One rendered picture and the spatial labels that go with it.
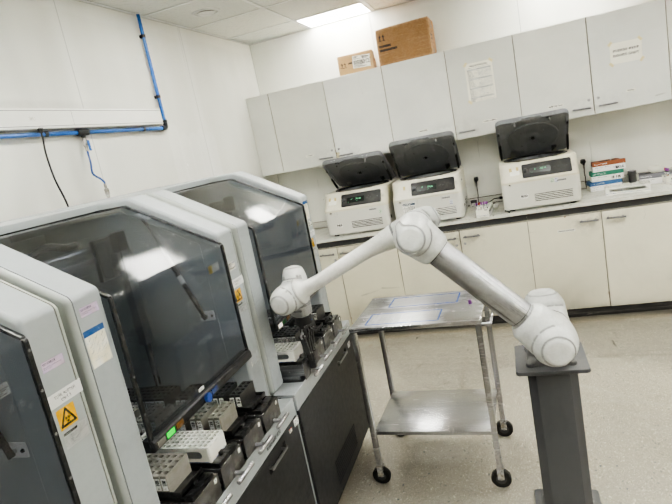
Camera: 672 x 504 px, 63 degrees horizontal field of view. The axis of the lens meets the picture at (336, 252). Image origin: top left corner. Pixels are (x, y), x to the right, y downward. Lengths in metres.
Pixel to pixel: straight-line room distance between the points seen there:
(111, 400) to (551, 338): 1.35
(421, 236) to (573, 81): 2.97
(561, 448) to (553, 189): 2.39
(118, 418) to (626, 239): 3.76
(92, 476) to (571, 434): 1.69
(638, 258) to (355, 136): 2.38
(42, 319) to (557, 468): 1.92
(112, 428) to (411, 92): 3.72
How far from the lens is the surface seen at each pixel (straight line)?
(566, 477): 2.49
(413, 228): 1.85
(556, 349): 1.97
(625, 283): 4.59
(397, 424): 2.82
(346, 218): 4.55
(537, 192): 4.37
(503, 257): 4.45
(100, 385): 1.48
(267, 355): 2.24
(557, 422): 2.36
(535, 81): 4.61
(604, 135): 5.01
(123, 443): 1.55
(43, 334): 1.36
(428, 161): 4.78
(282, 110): 4.95
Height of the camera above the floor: 1.66
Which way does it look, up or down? 11 degrees down
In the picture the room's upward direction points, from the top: 11 degrees counter-clockwise
